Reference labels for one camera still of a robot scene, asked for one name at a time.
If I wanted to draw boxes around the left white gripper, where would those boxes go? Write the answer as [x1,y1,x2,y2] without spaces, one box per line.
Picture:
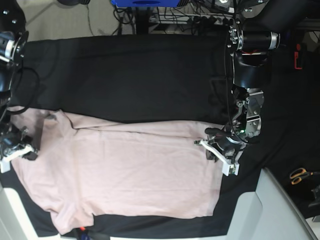
[194,135,247,176]

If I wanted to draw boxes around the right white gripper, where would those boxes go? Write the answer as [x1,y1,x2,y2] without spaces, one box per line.
[0,126,40,174]

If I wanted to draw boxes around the pink T-shirt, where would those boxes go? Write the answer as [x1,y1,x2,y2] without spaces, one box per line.
[11,108,223,234]

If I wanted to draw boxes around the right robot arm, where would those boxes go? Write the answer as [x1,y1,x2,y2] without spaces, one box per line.
[0,0,40,173]

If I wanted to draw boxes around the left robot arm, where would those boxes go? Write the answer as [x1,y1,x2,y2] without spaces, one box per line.
[197,0,320,176]

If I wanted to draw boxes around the white chair left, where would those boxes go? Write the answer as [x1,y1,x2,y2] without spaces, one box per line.
[0,185,39,240]

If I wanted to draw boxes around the white chair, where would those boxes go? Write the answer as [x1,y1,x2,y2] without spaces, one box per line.
[0,185,39,240]
[226,168,317,240]

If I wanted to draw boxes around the white chair right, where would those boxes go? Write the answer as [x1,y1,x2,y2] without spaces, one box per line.
[226,168,317,240]

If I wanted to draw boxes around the red black clamp bottom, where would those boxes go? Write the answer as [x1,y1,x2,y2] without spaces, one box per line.
[73,227,91,240]

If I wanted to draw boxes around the red black clamp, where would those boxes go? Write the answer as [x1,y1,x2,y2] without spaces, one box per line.
[293,43,307,70]
[73,227,91,240]

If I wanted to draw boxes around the red black clamp right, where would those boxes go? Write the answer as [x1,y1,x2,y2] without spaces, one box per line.
[293,43,307,70]

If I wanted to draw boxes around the black stand pole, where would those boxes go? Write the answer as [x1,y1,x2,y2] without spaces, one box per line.
[135,7,151,35]

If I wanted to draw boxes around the blue box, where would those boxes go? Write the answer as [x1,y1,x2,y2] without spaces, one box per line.
[110,0,180,8]

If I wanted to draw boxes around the orange handled scissors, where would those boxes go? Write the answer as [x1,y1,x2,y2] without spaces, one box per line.
[289,167,320,185]

